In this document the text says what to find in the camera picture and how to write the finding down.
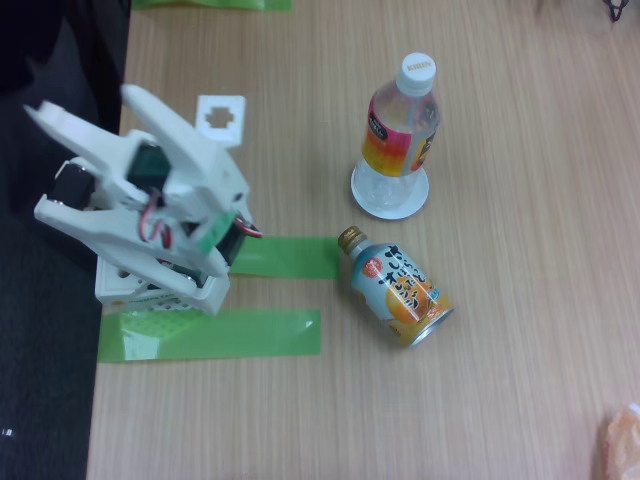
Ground white round plate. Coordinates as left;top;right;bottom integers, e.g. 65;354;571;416
349;164;431;221

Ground green paper label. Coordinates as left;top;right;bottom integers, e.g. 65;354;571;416
197;210;235;255

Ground short green tape strip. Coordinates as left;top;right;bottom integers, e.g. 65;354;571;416
227;234;342;281

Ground long green tape strip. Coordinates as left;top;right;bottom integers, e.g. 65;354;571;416
97;308;322;365

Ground orange juice bottle can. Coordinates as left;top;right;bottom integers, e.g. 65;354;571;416
336;224;455;350

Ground clear plastic bottle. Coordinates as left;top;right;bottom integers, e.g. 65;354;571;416
349;52;443;214

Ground orange plastic bag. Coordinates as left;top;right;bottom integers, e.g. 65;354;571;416
594;402;640;480

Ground green tape at table edge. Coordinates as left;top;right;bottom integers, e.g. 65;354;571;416
130;0;293;13

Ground black wire object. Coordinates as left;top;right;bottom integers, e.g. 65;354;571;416
602;0;632;22

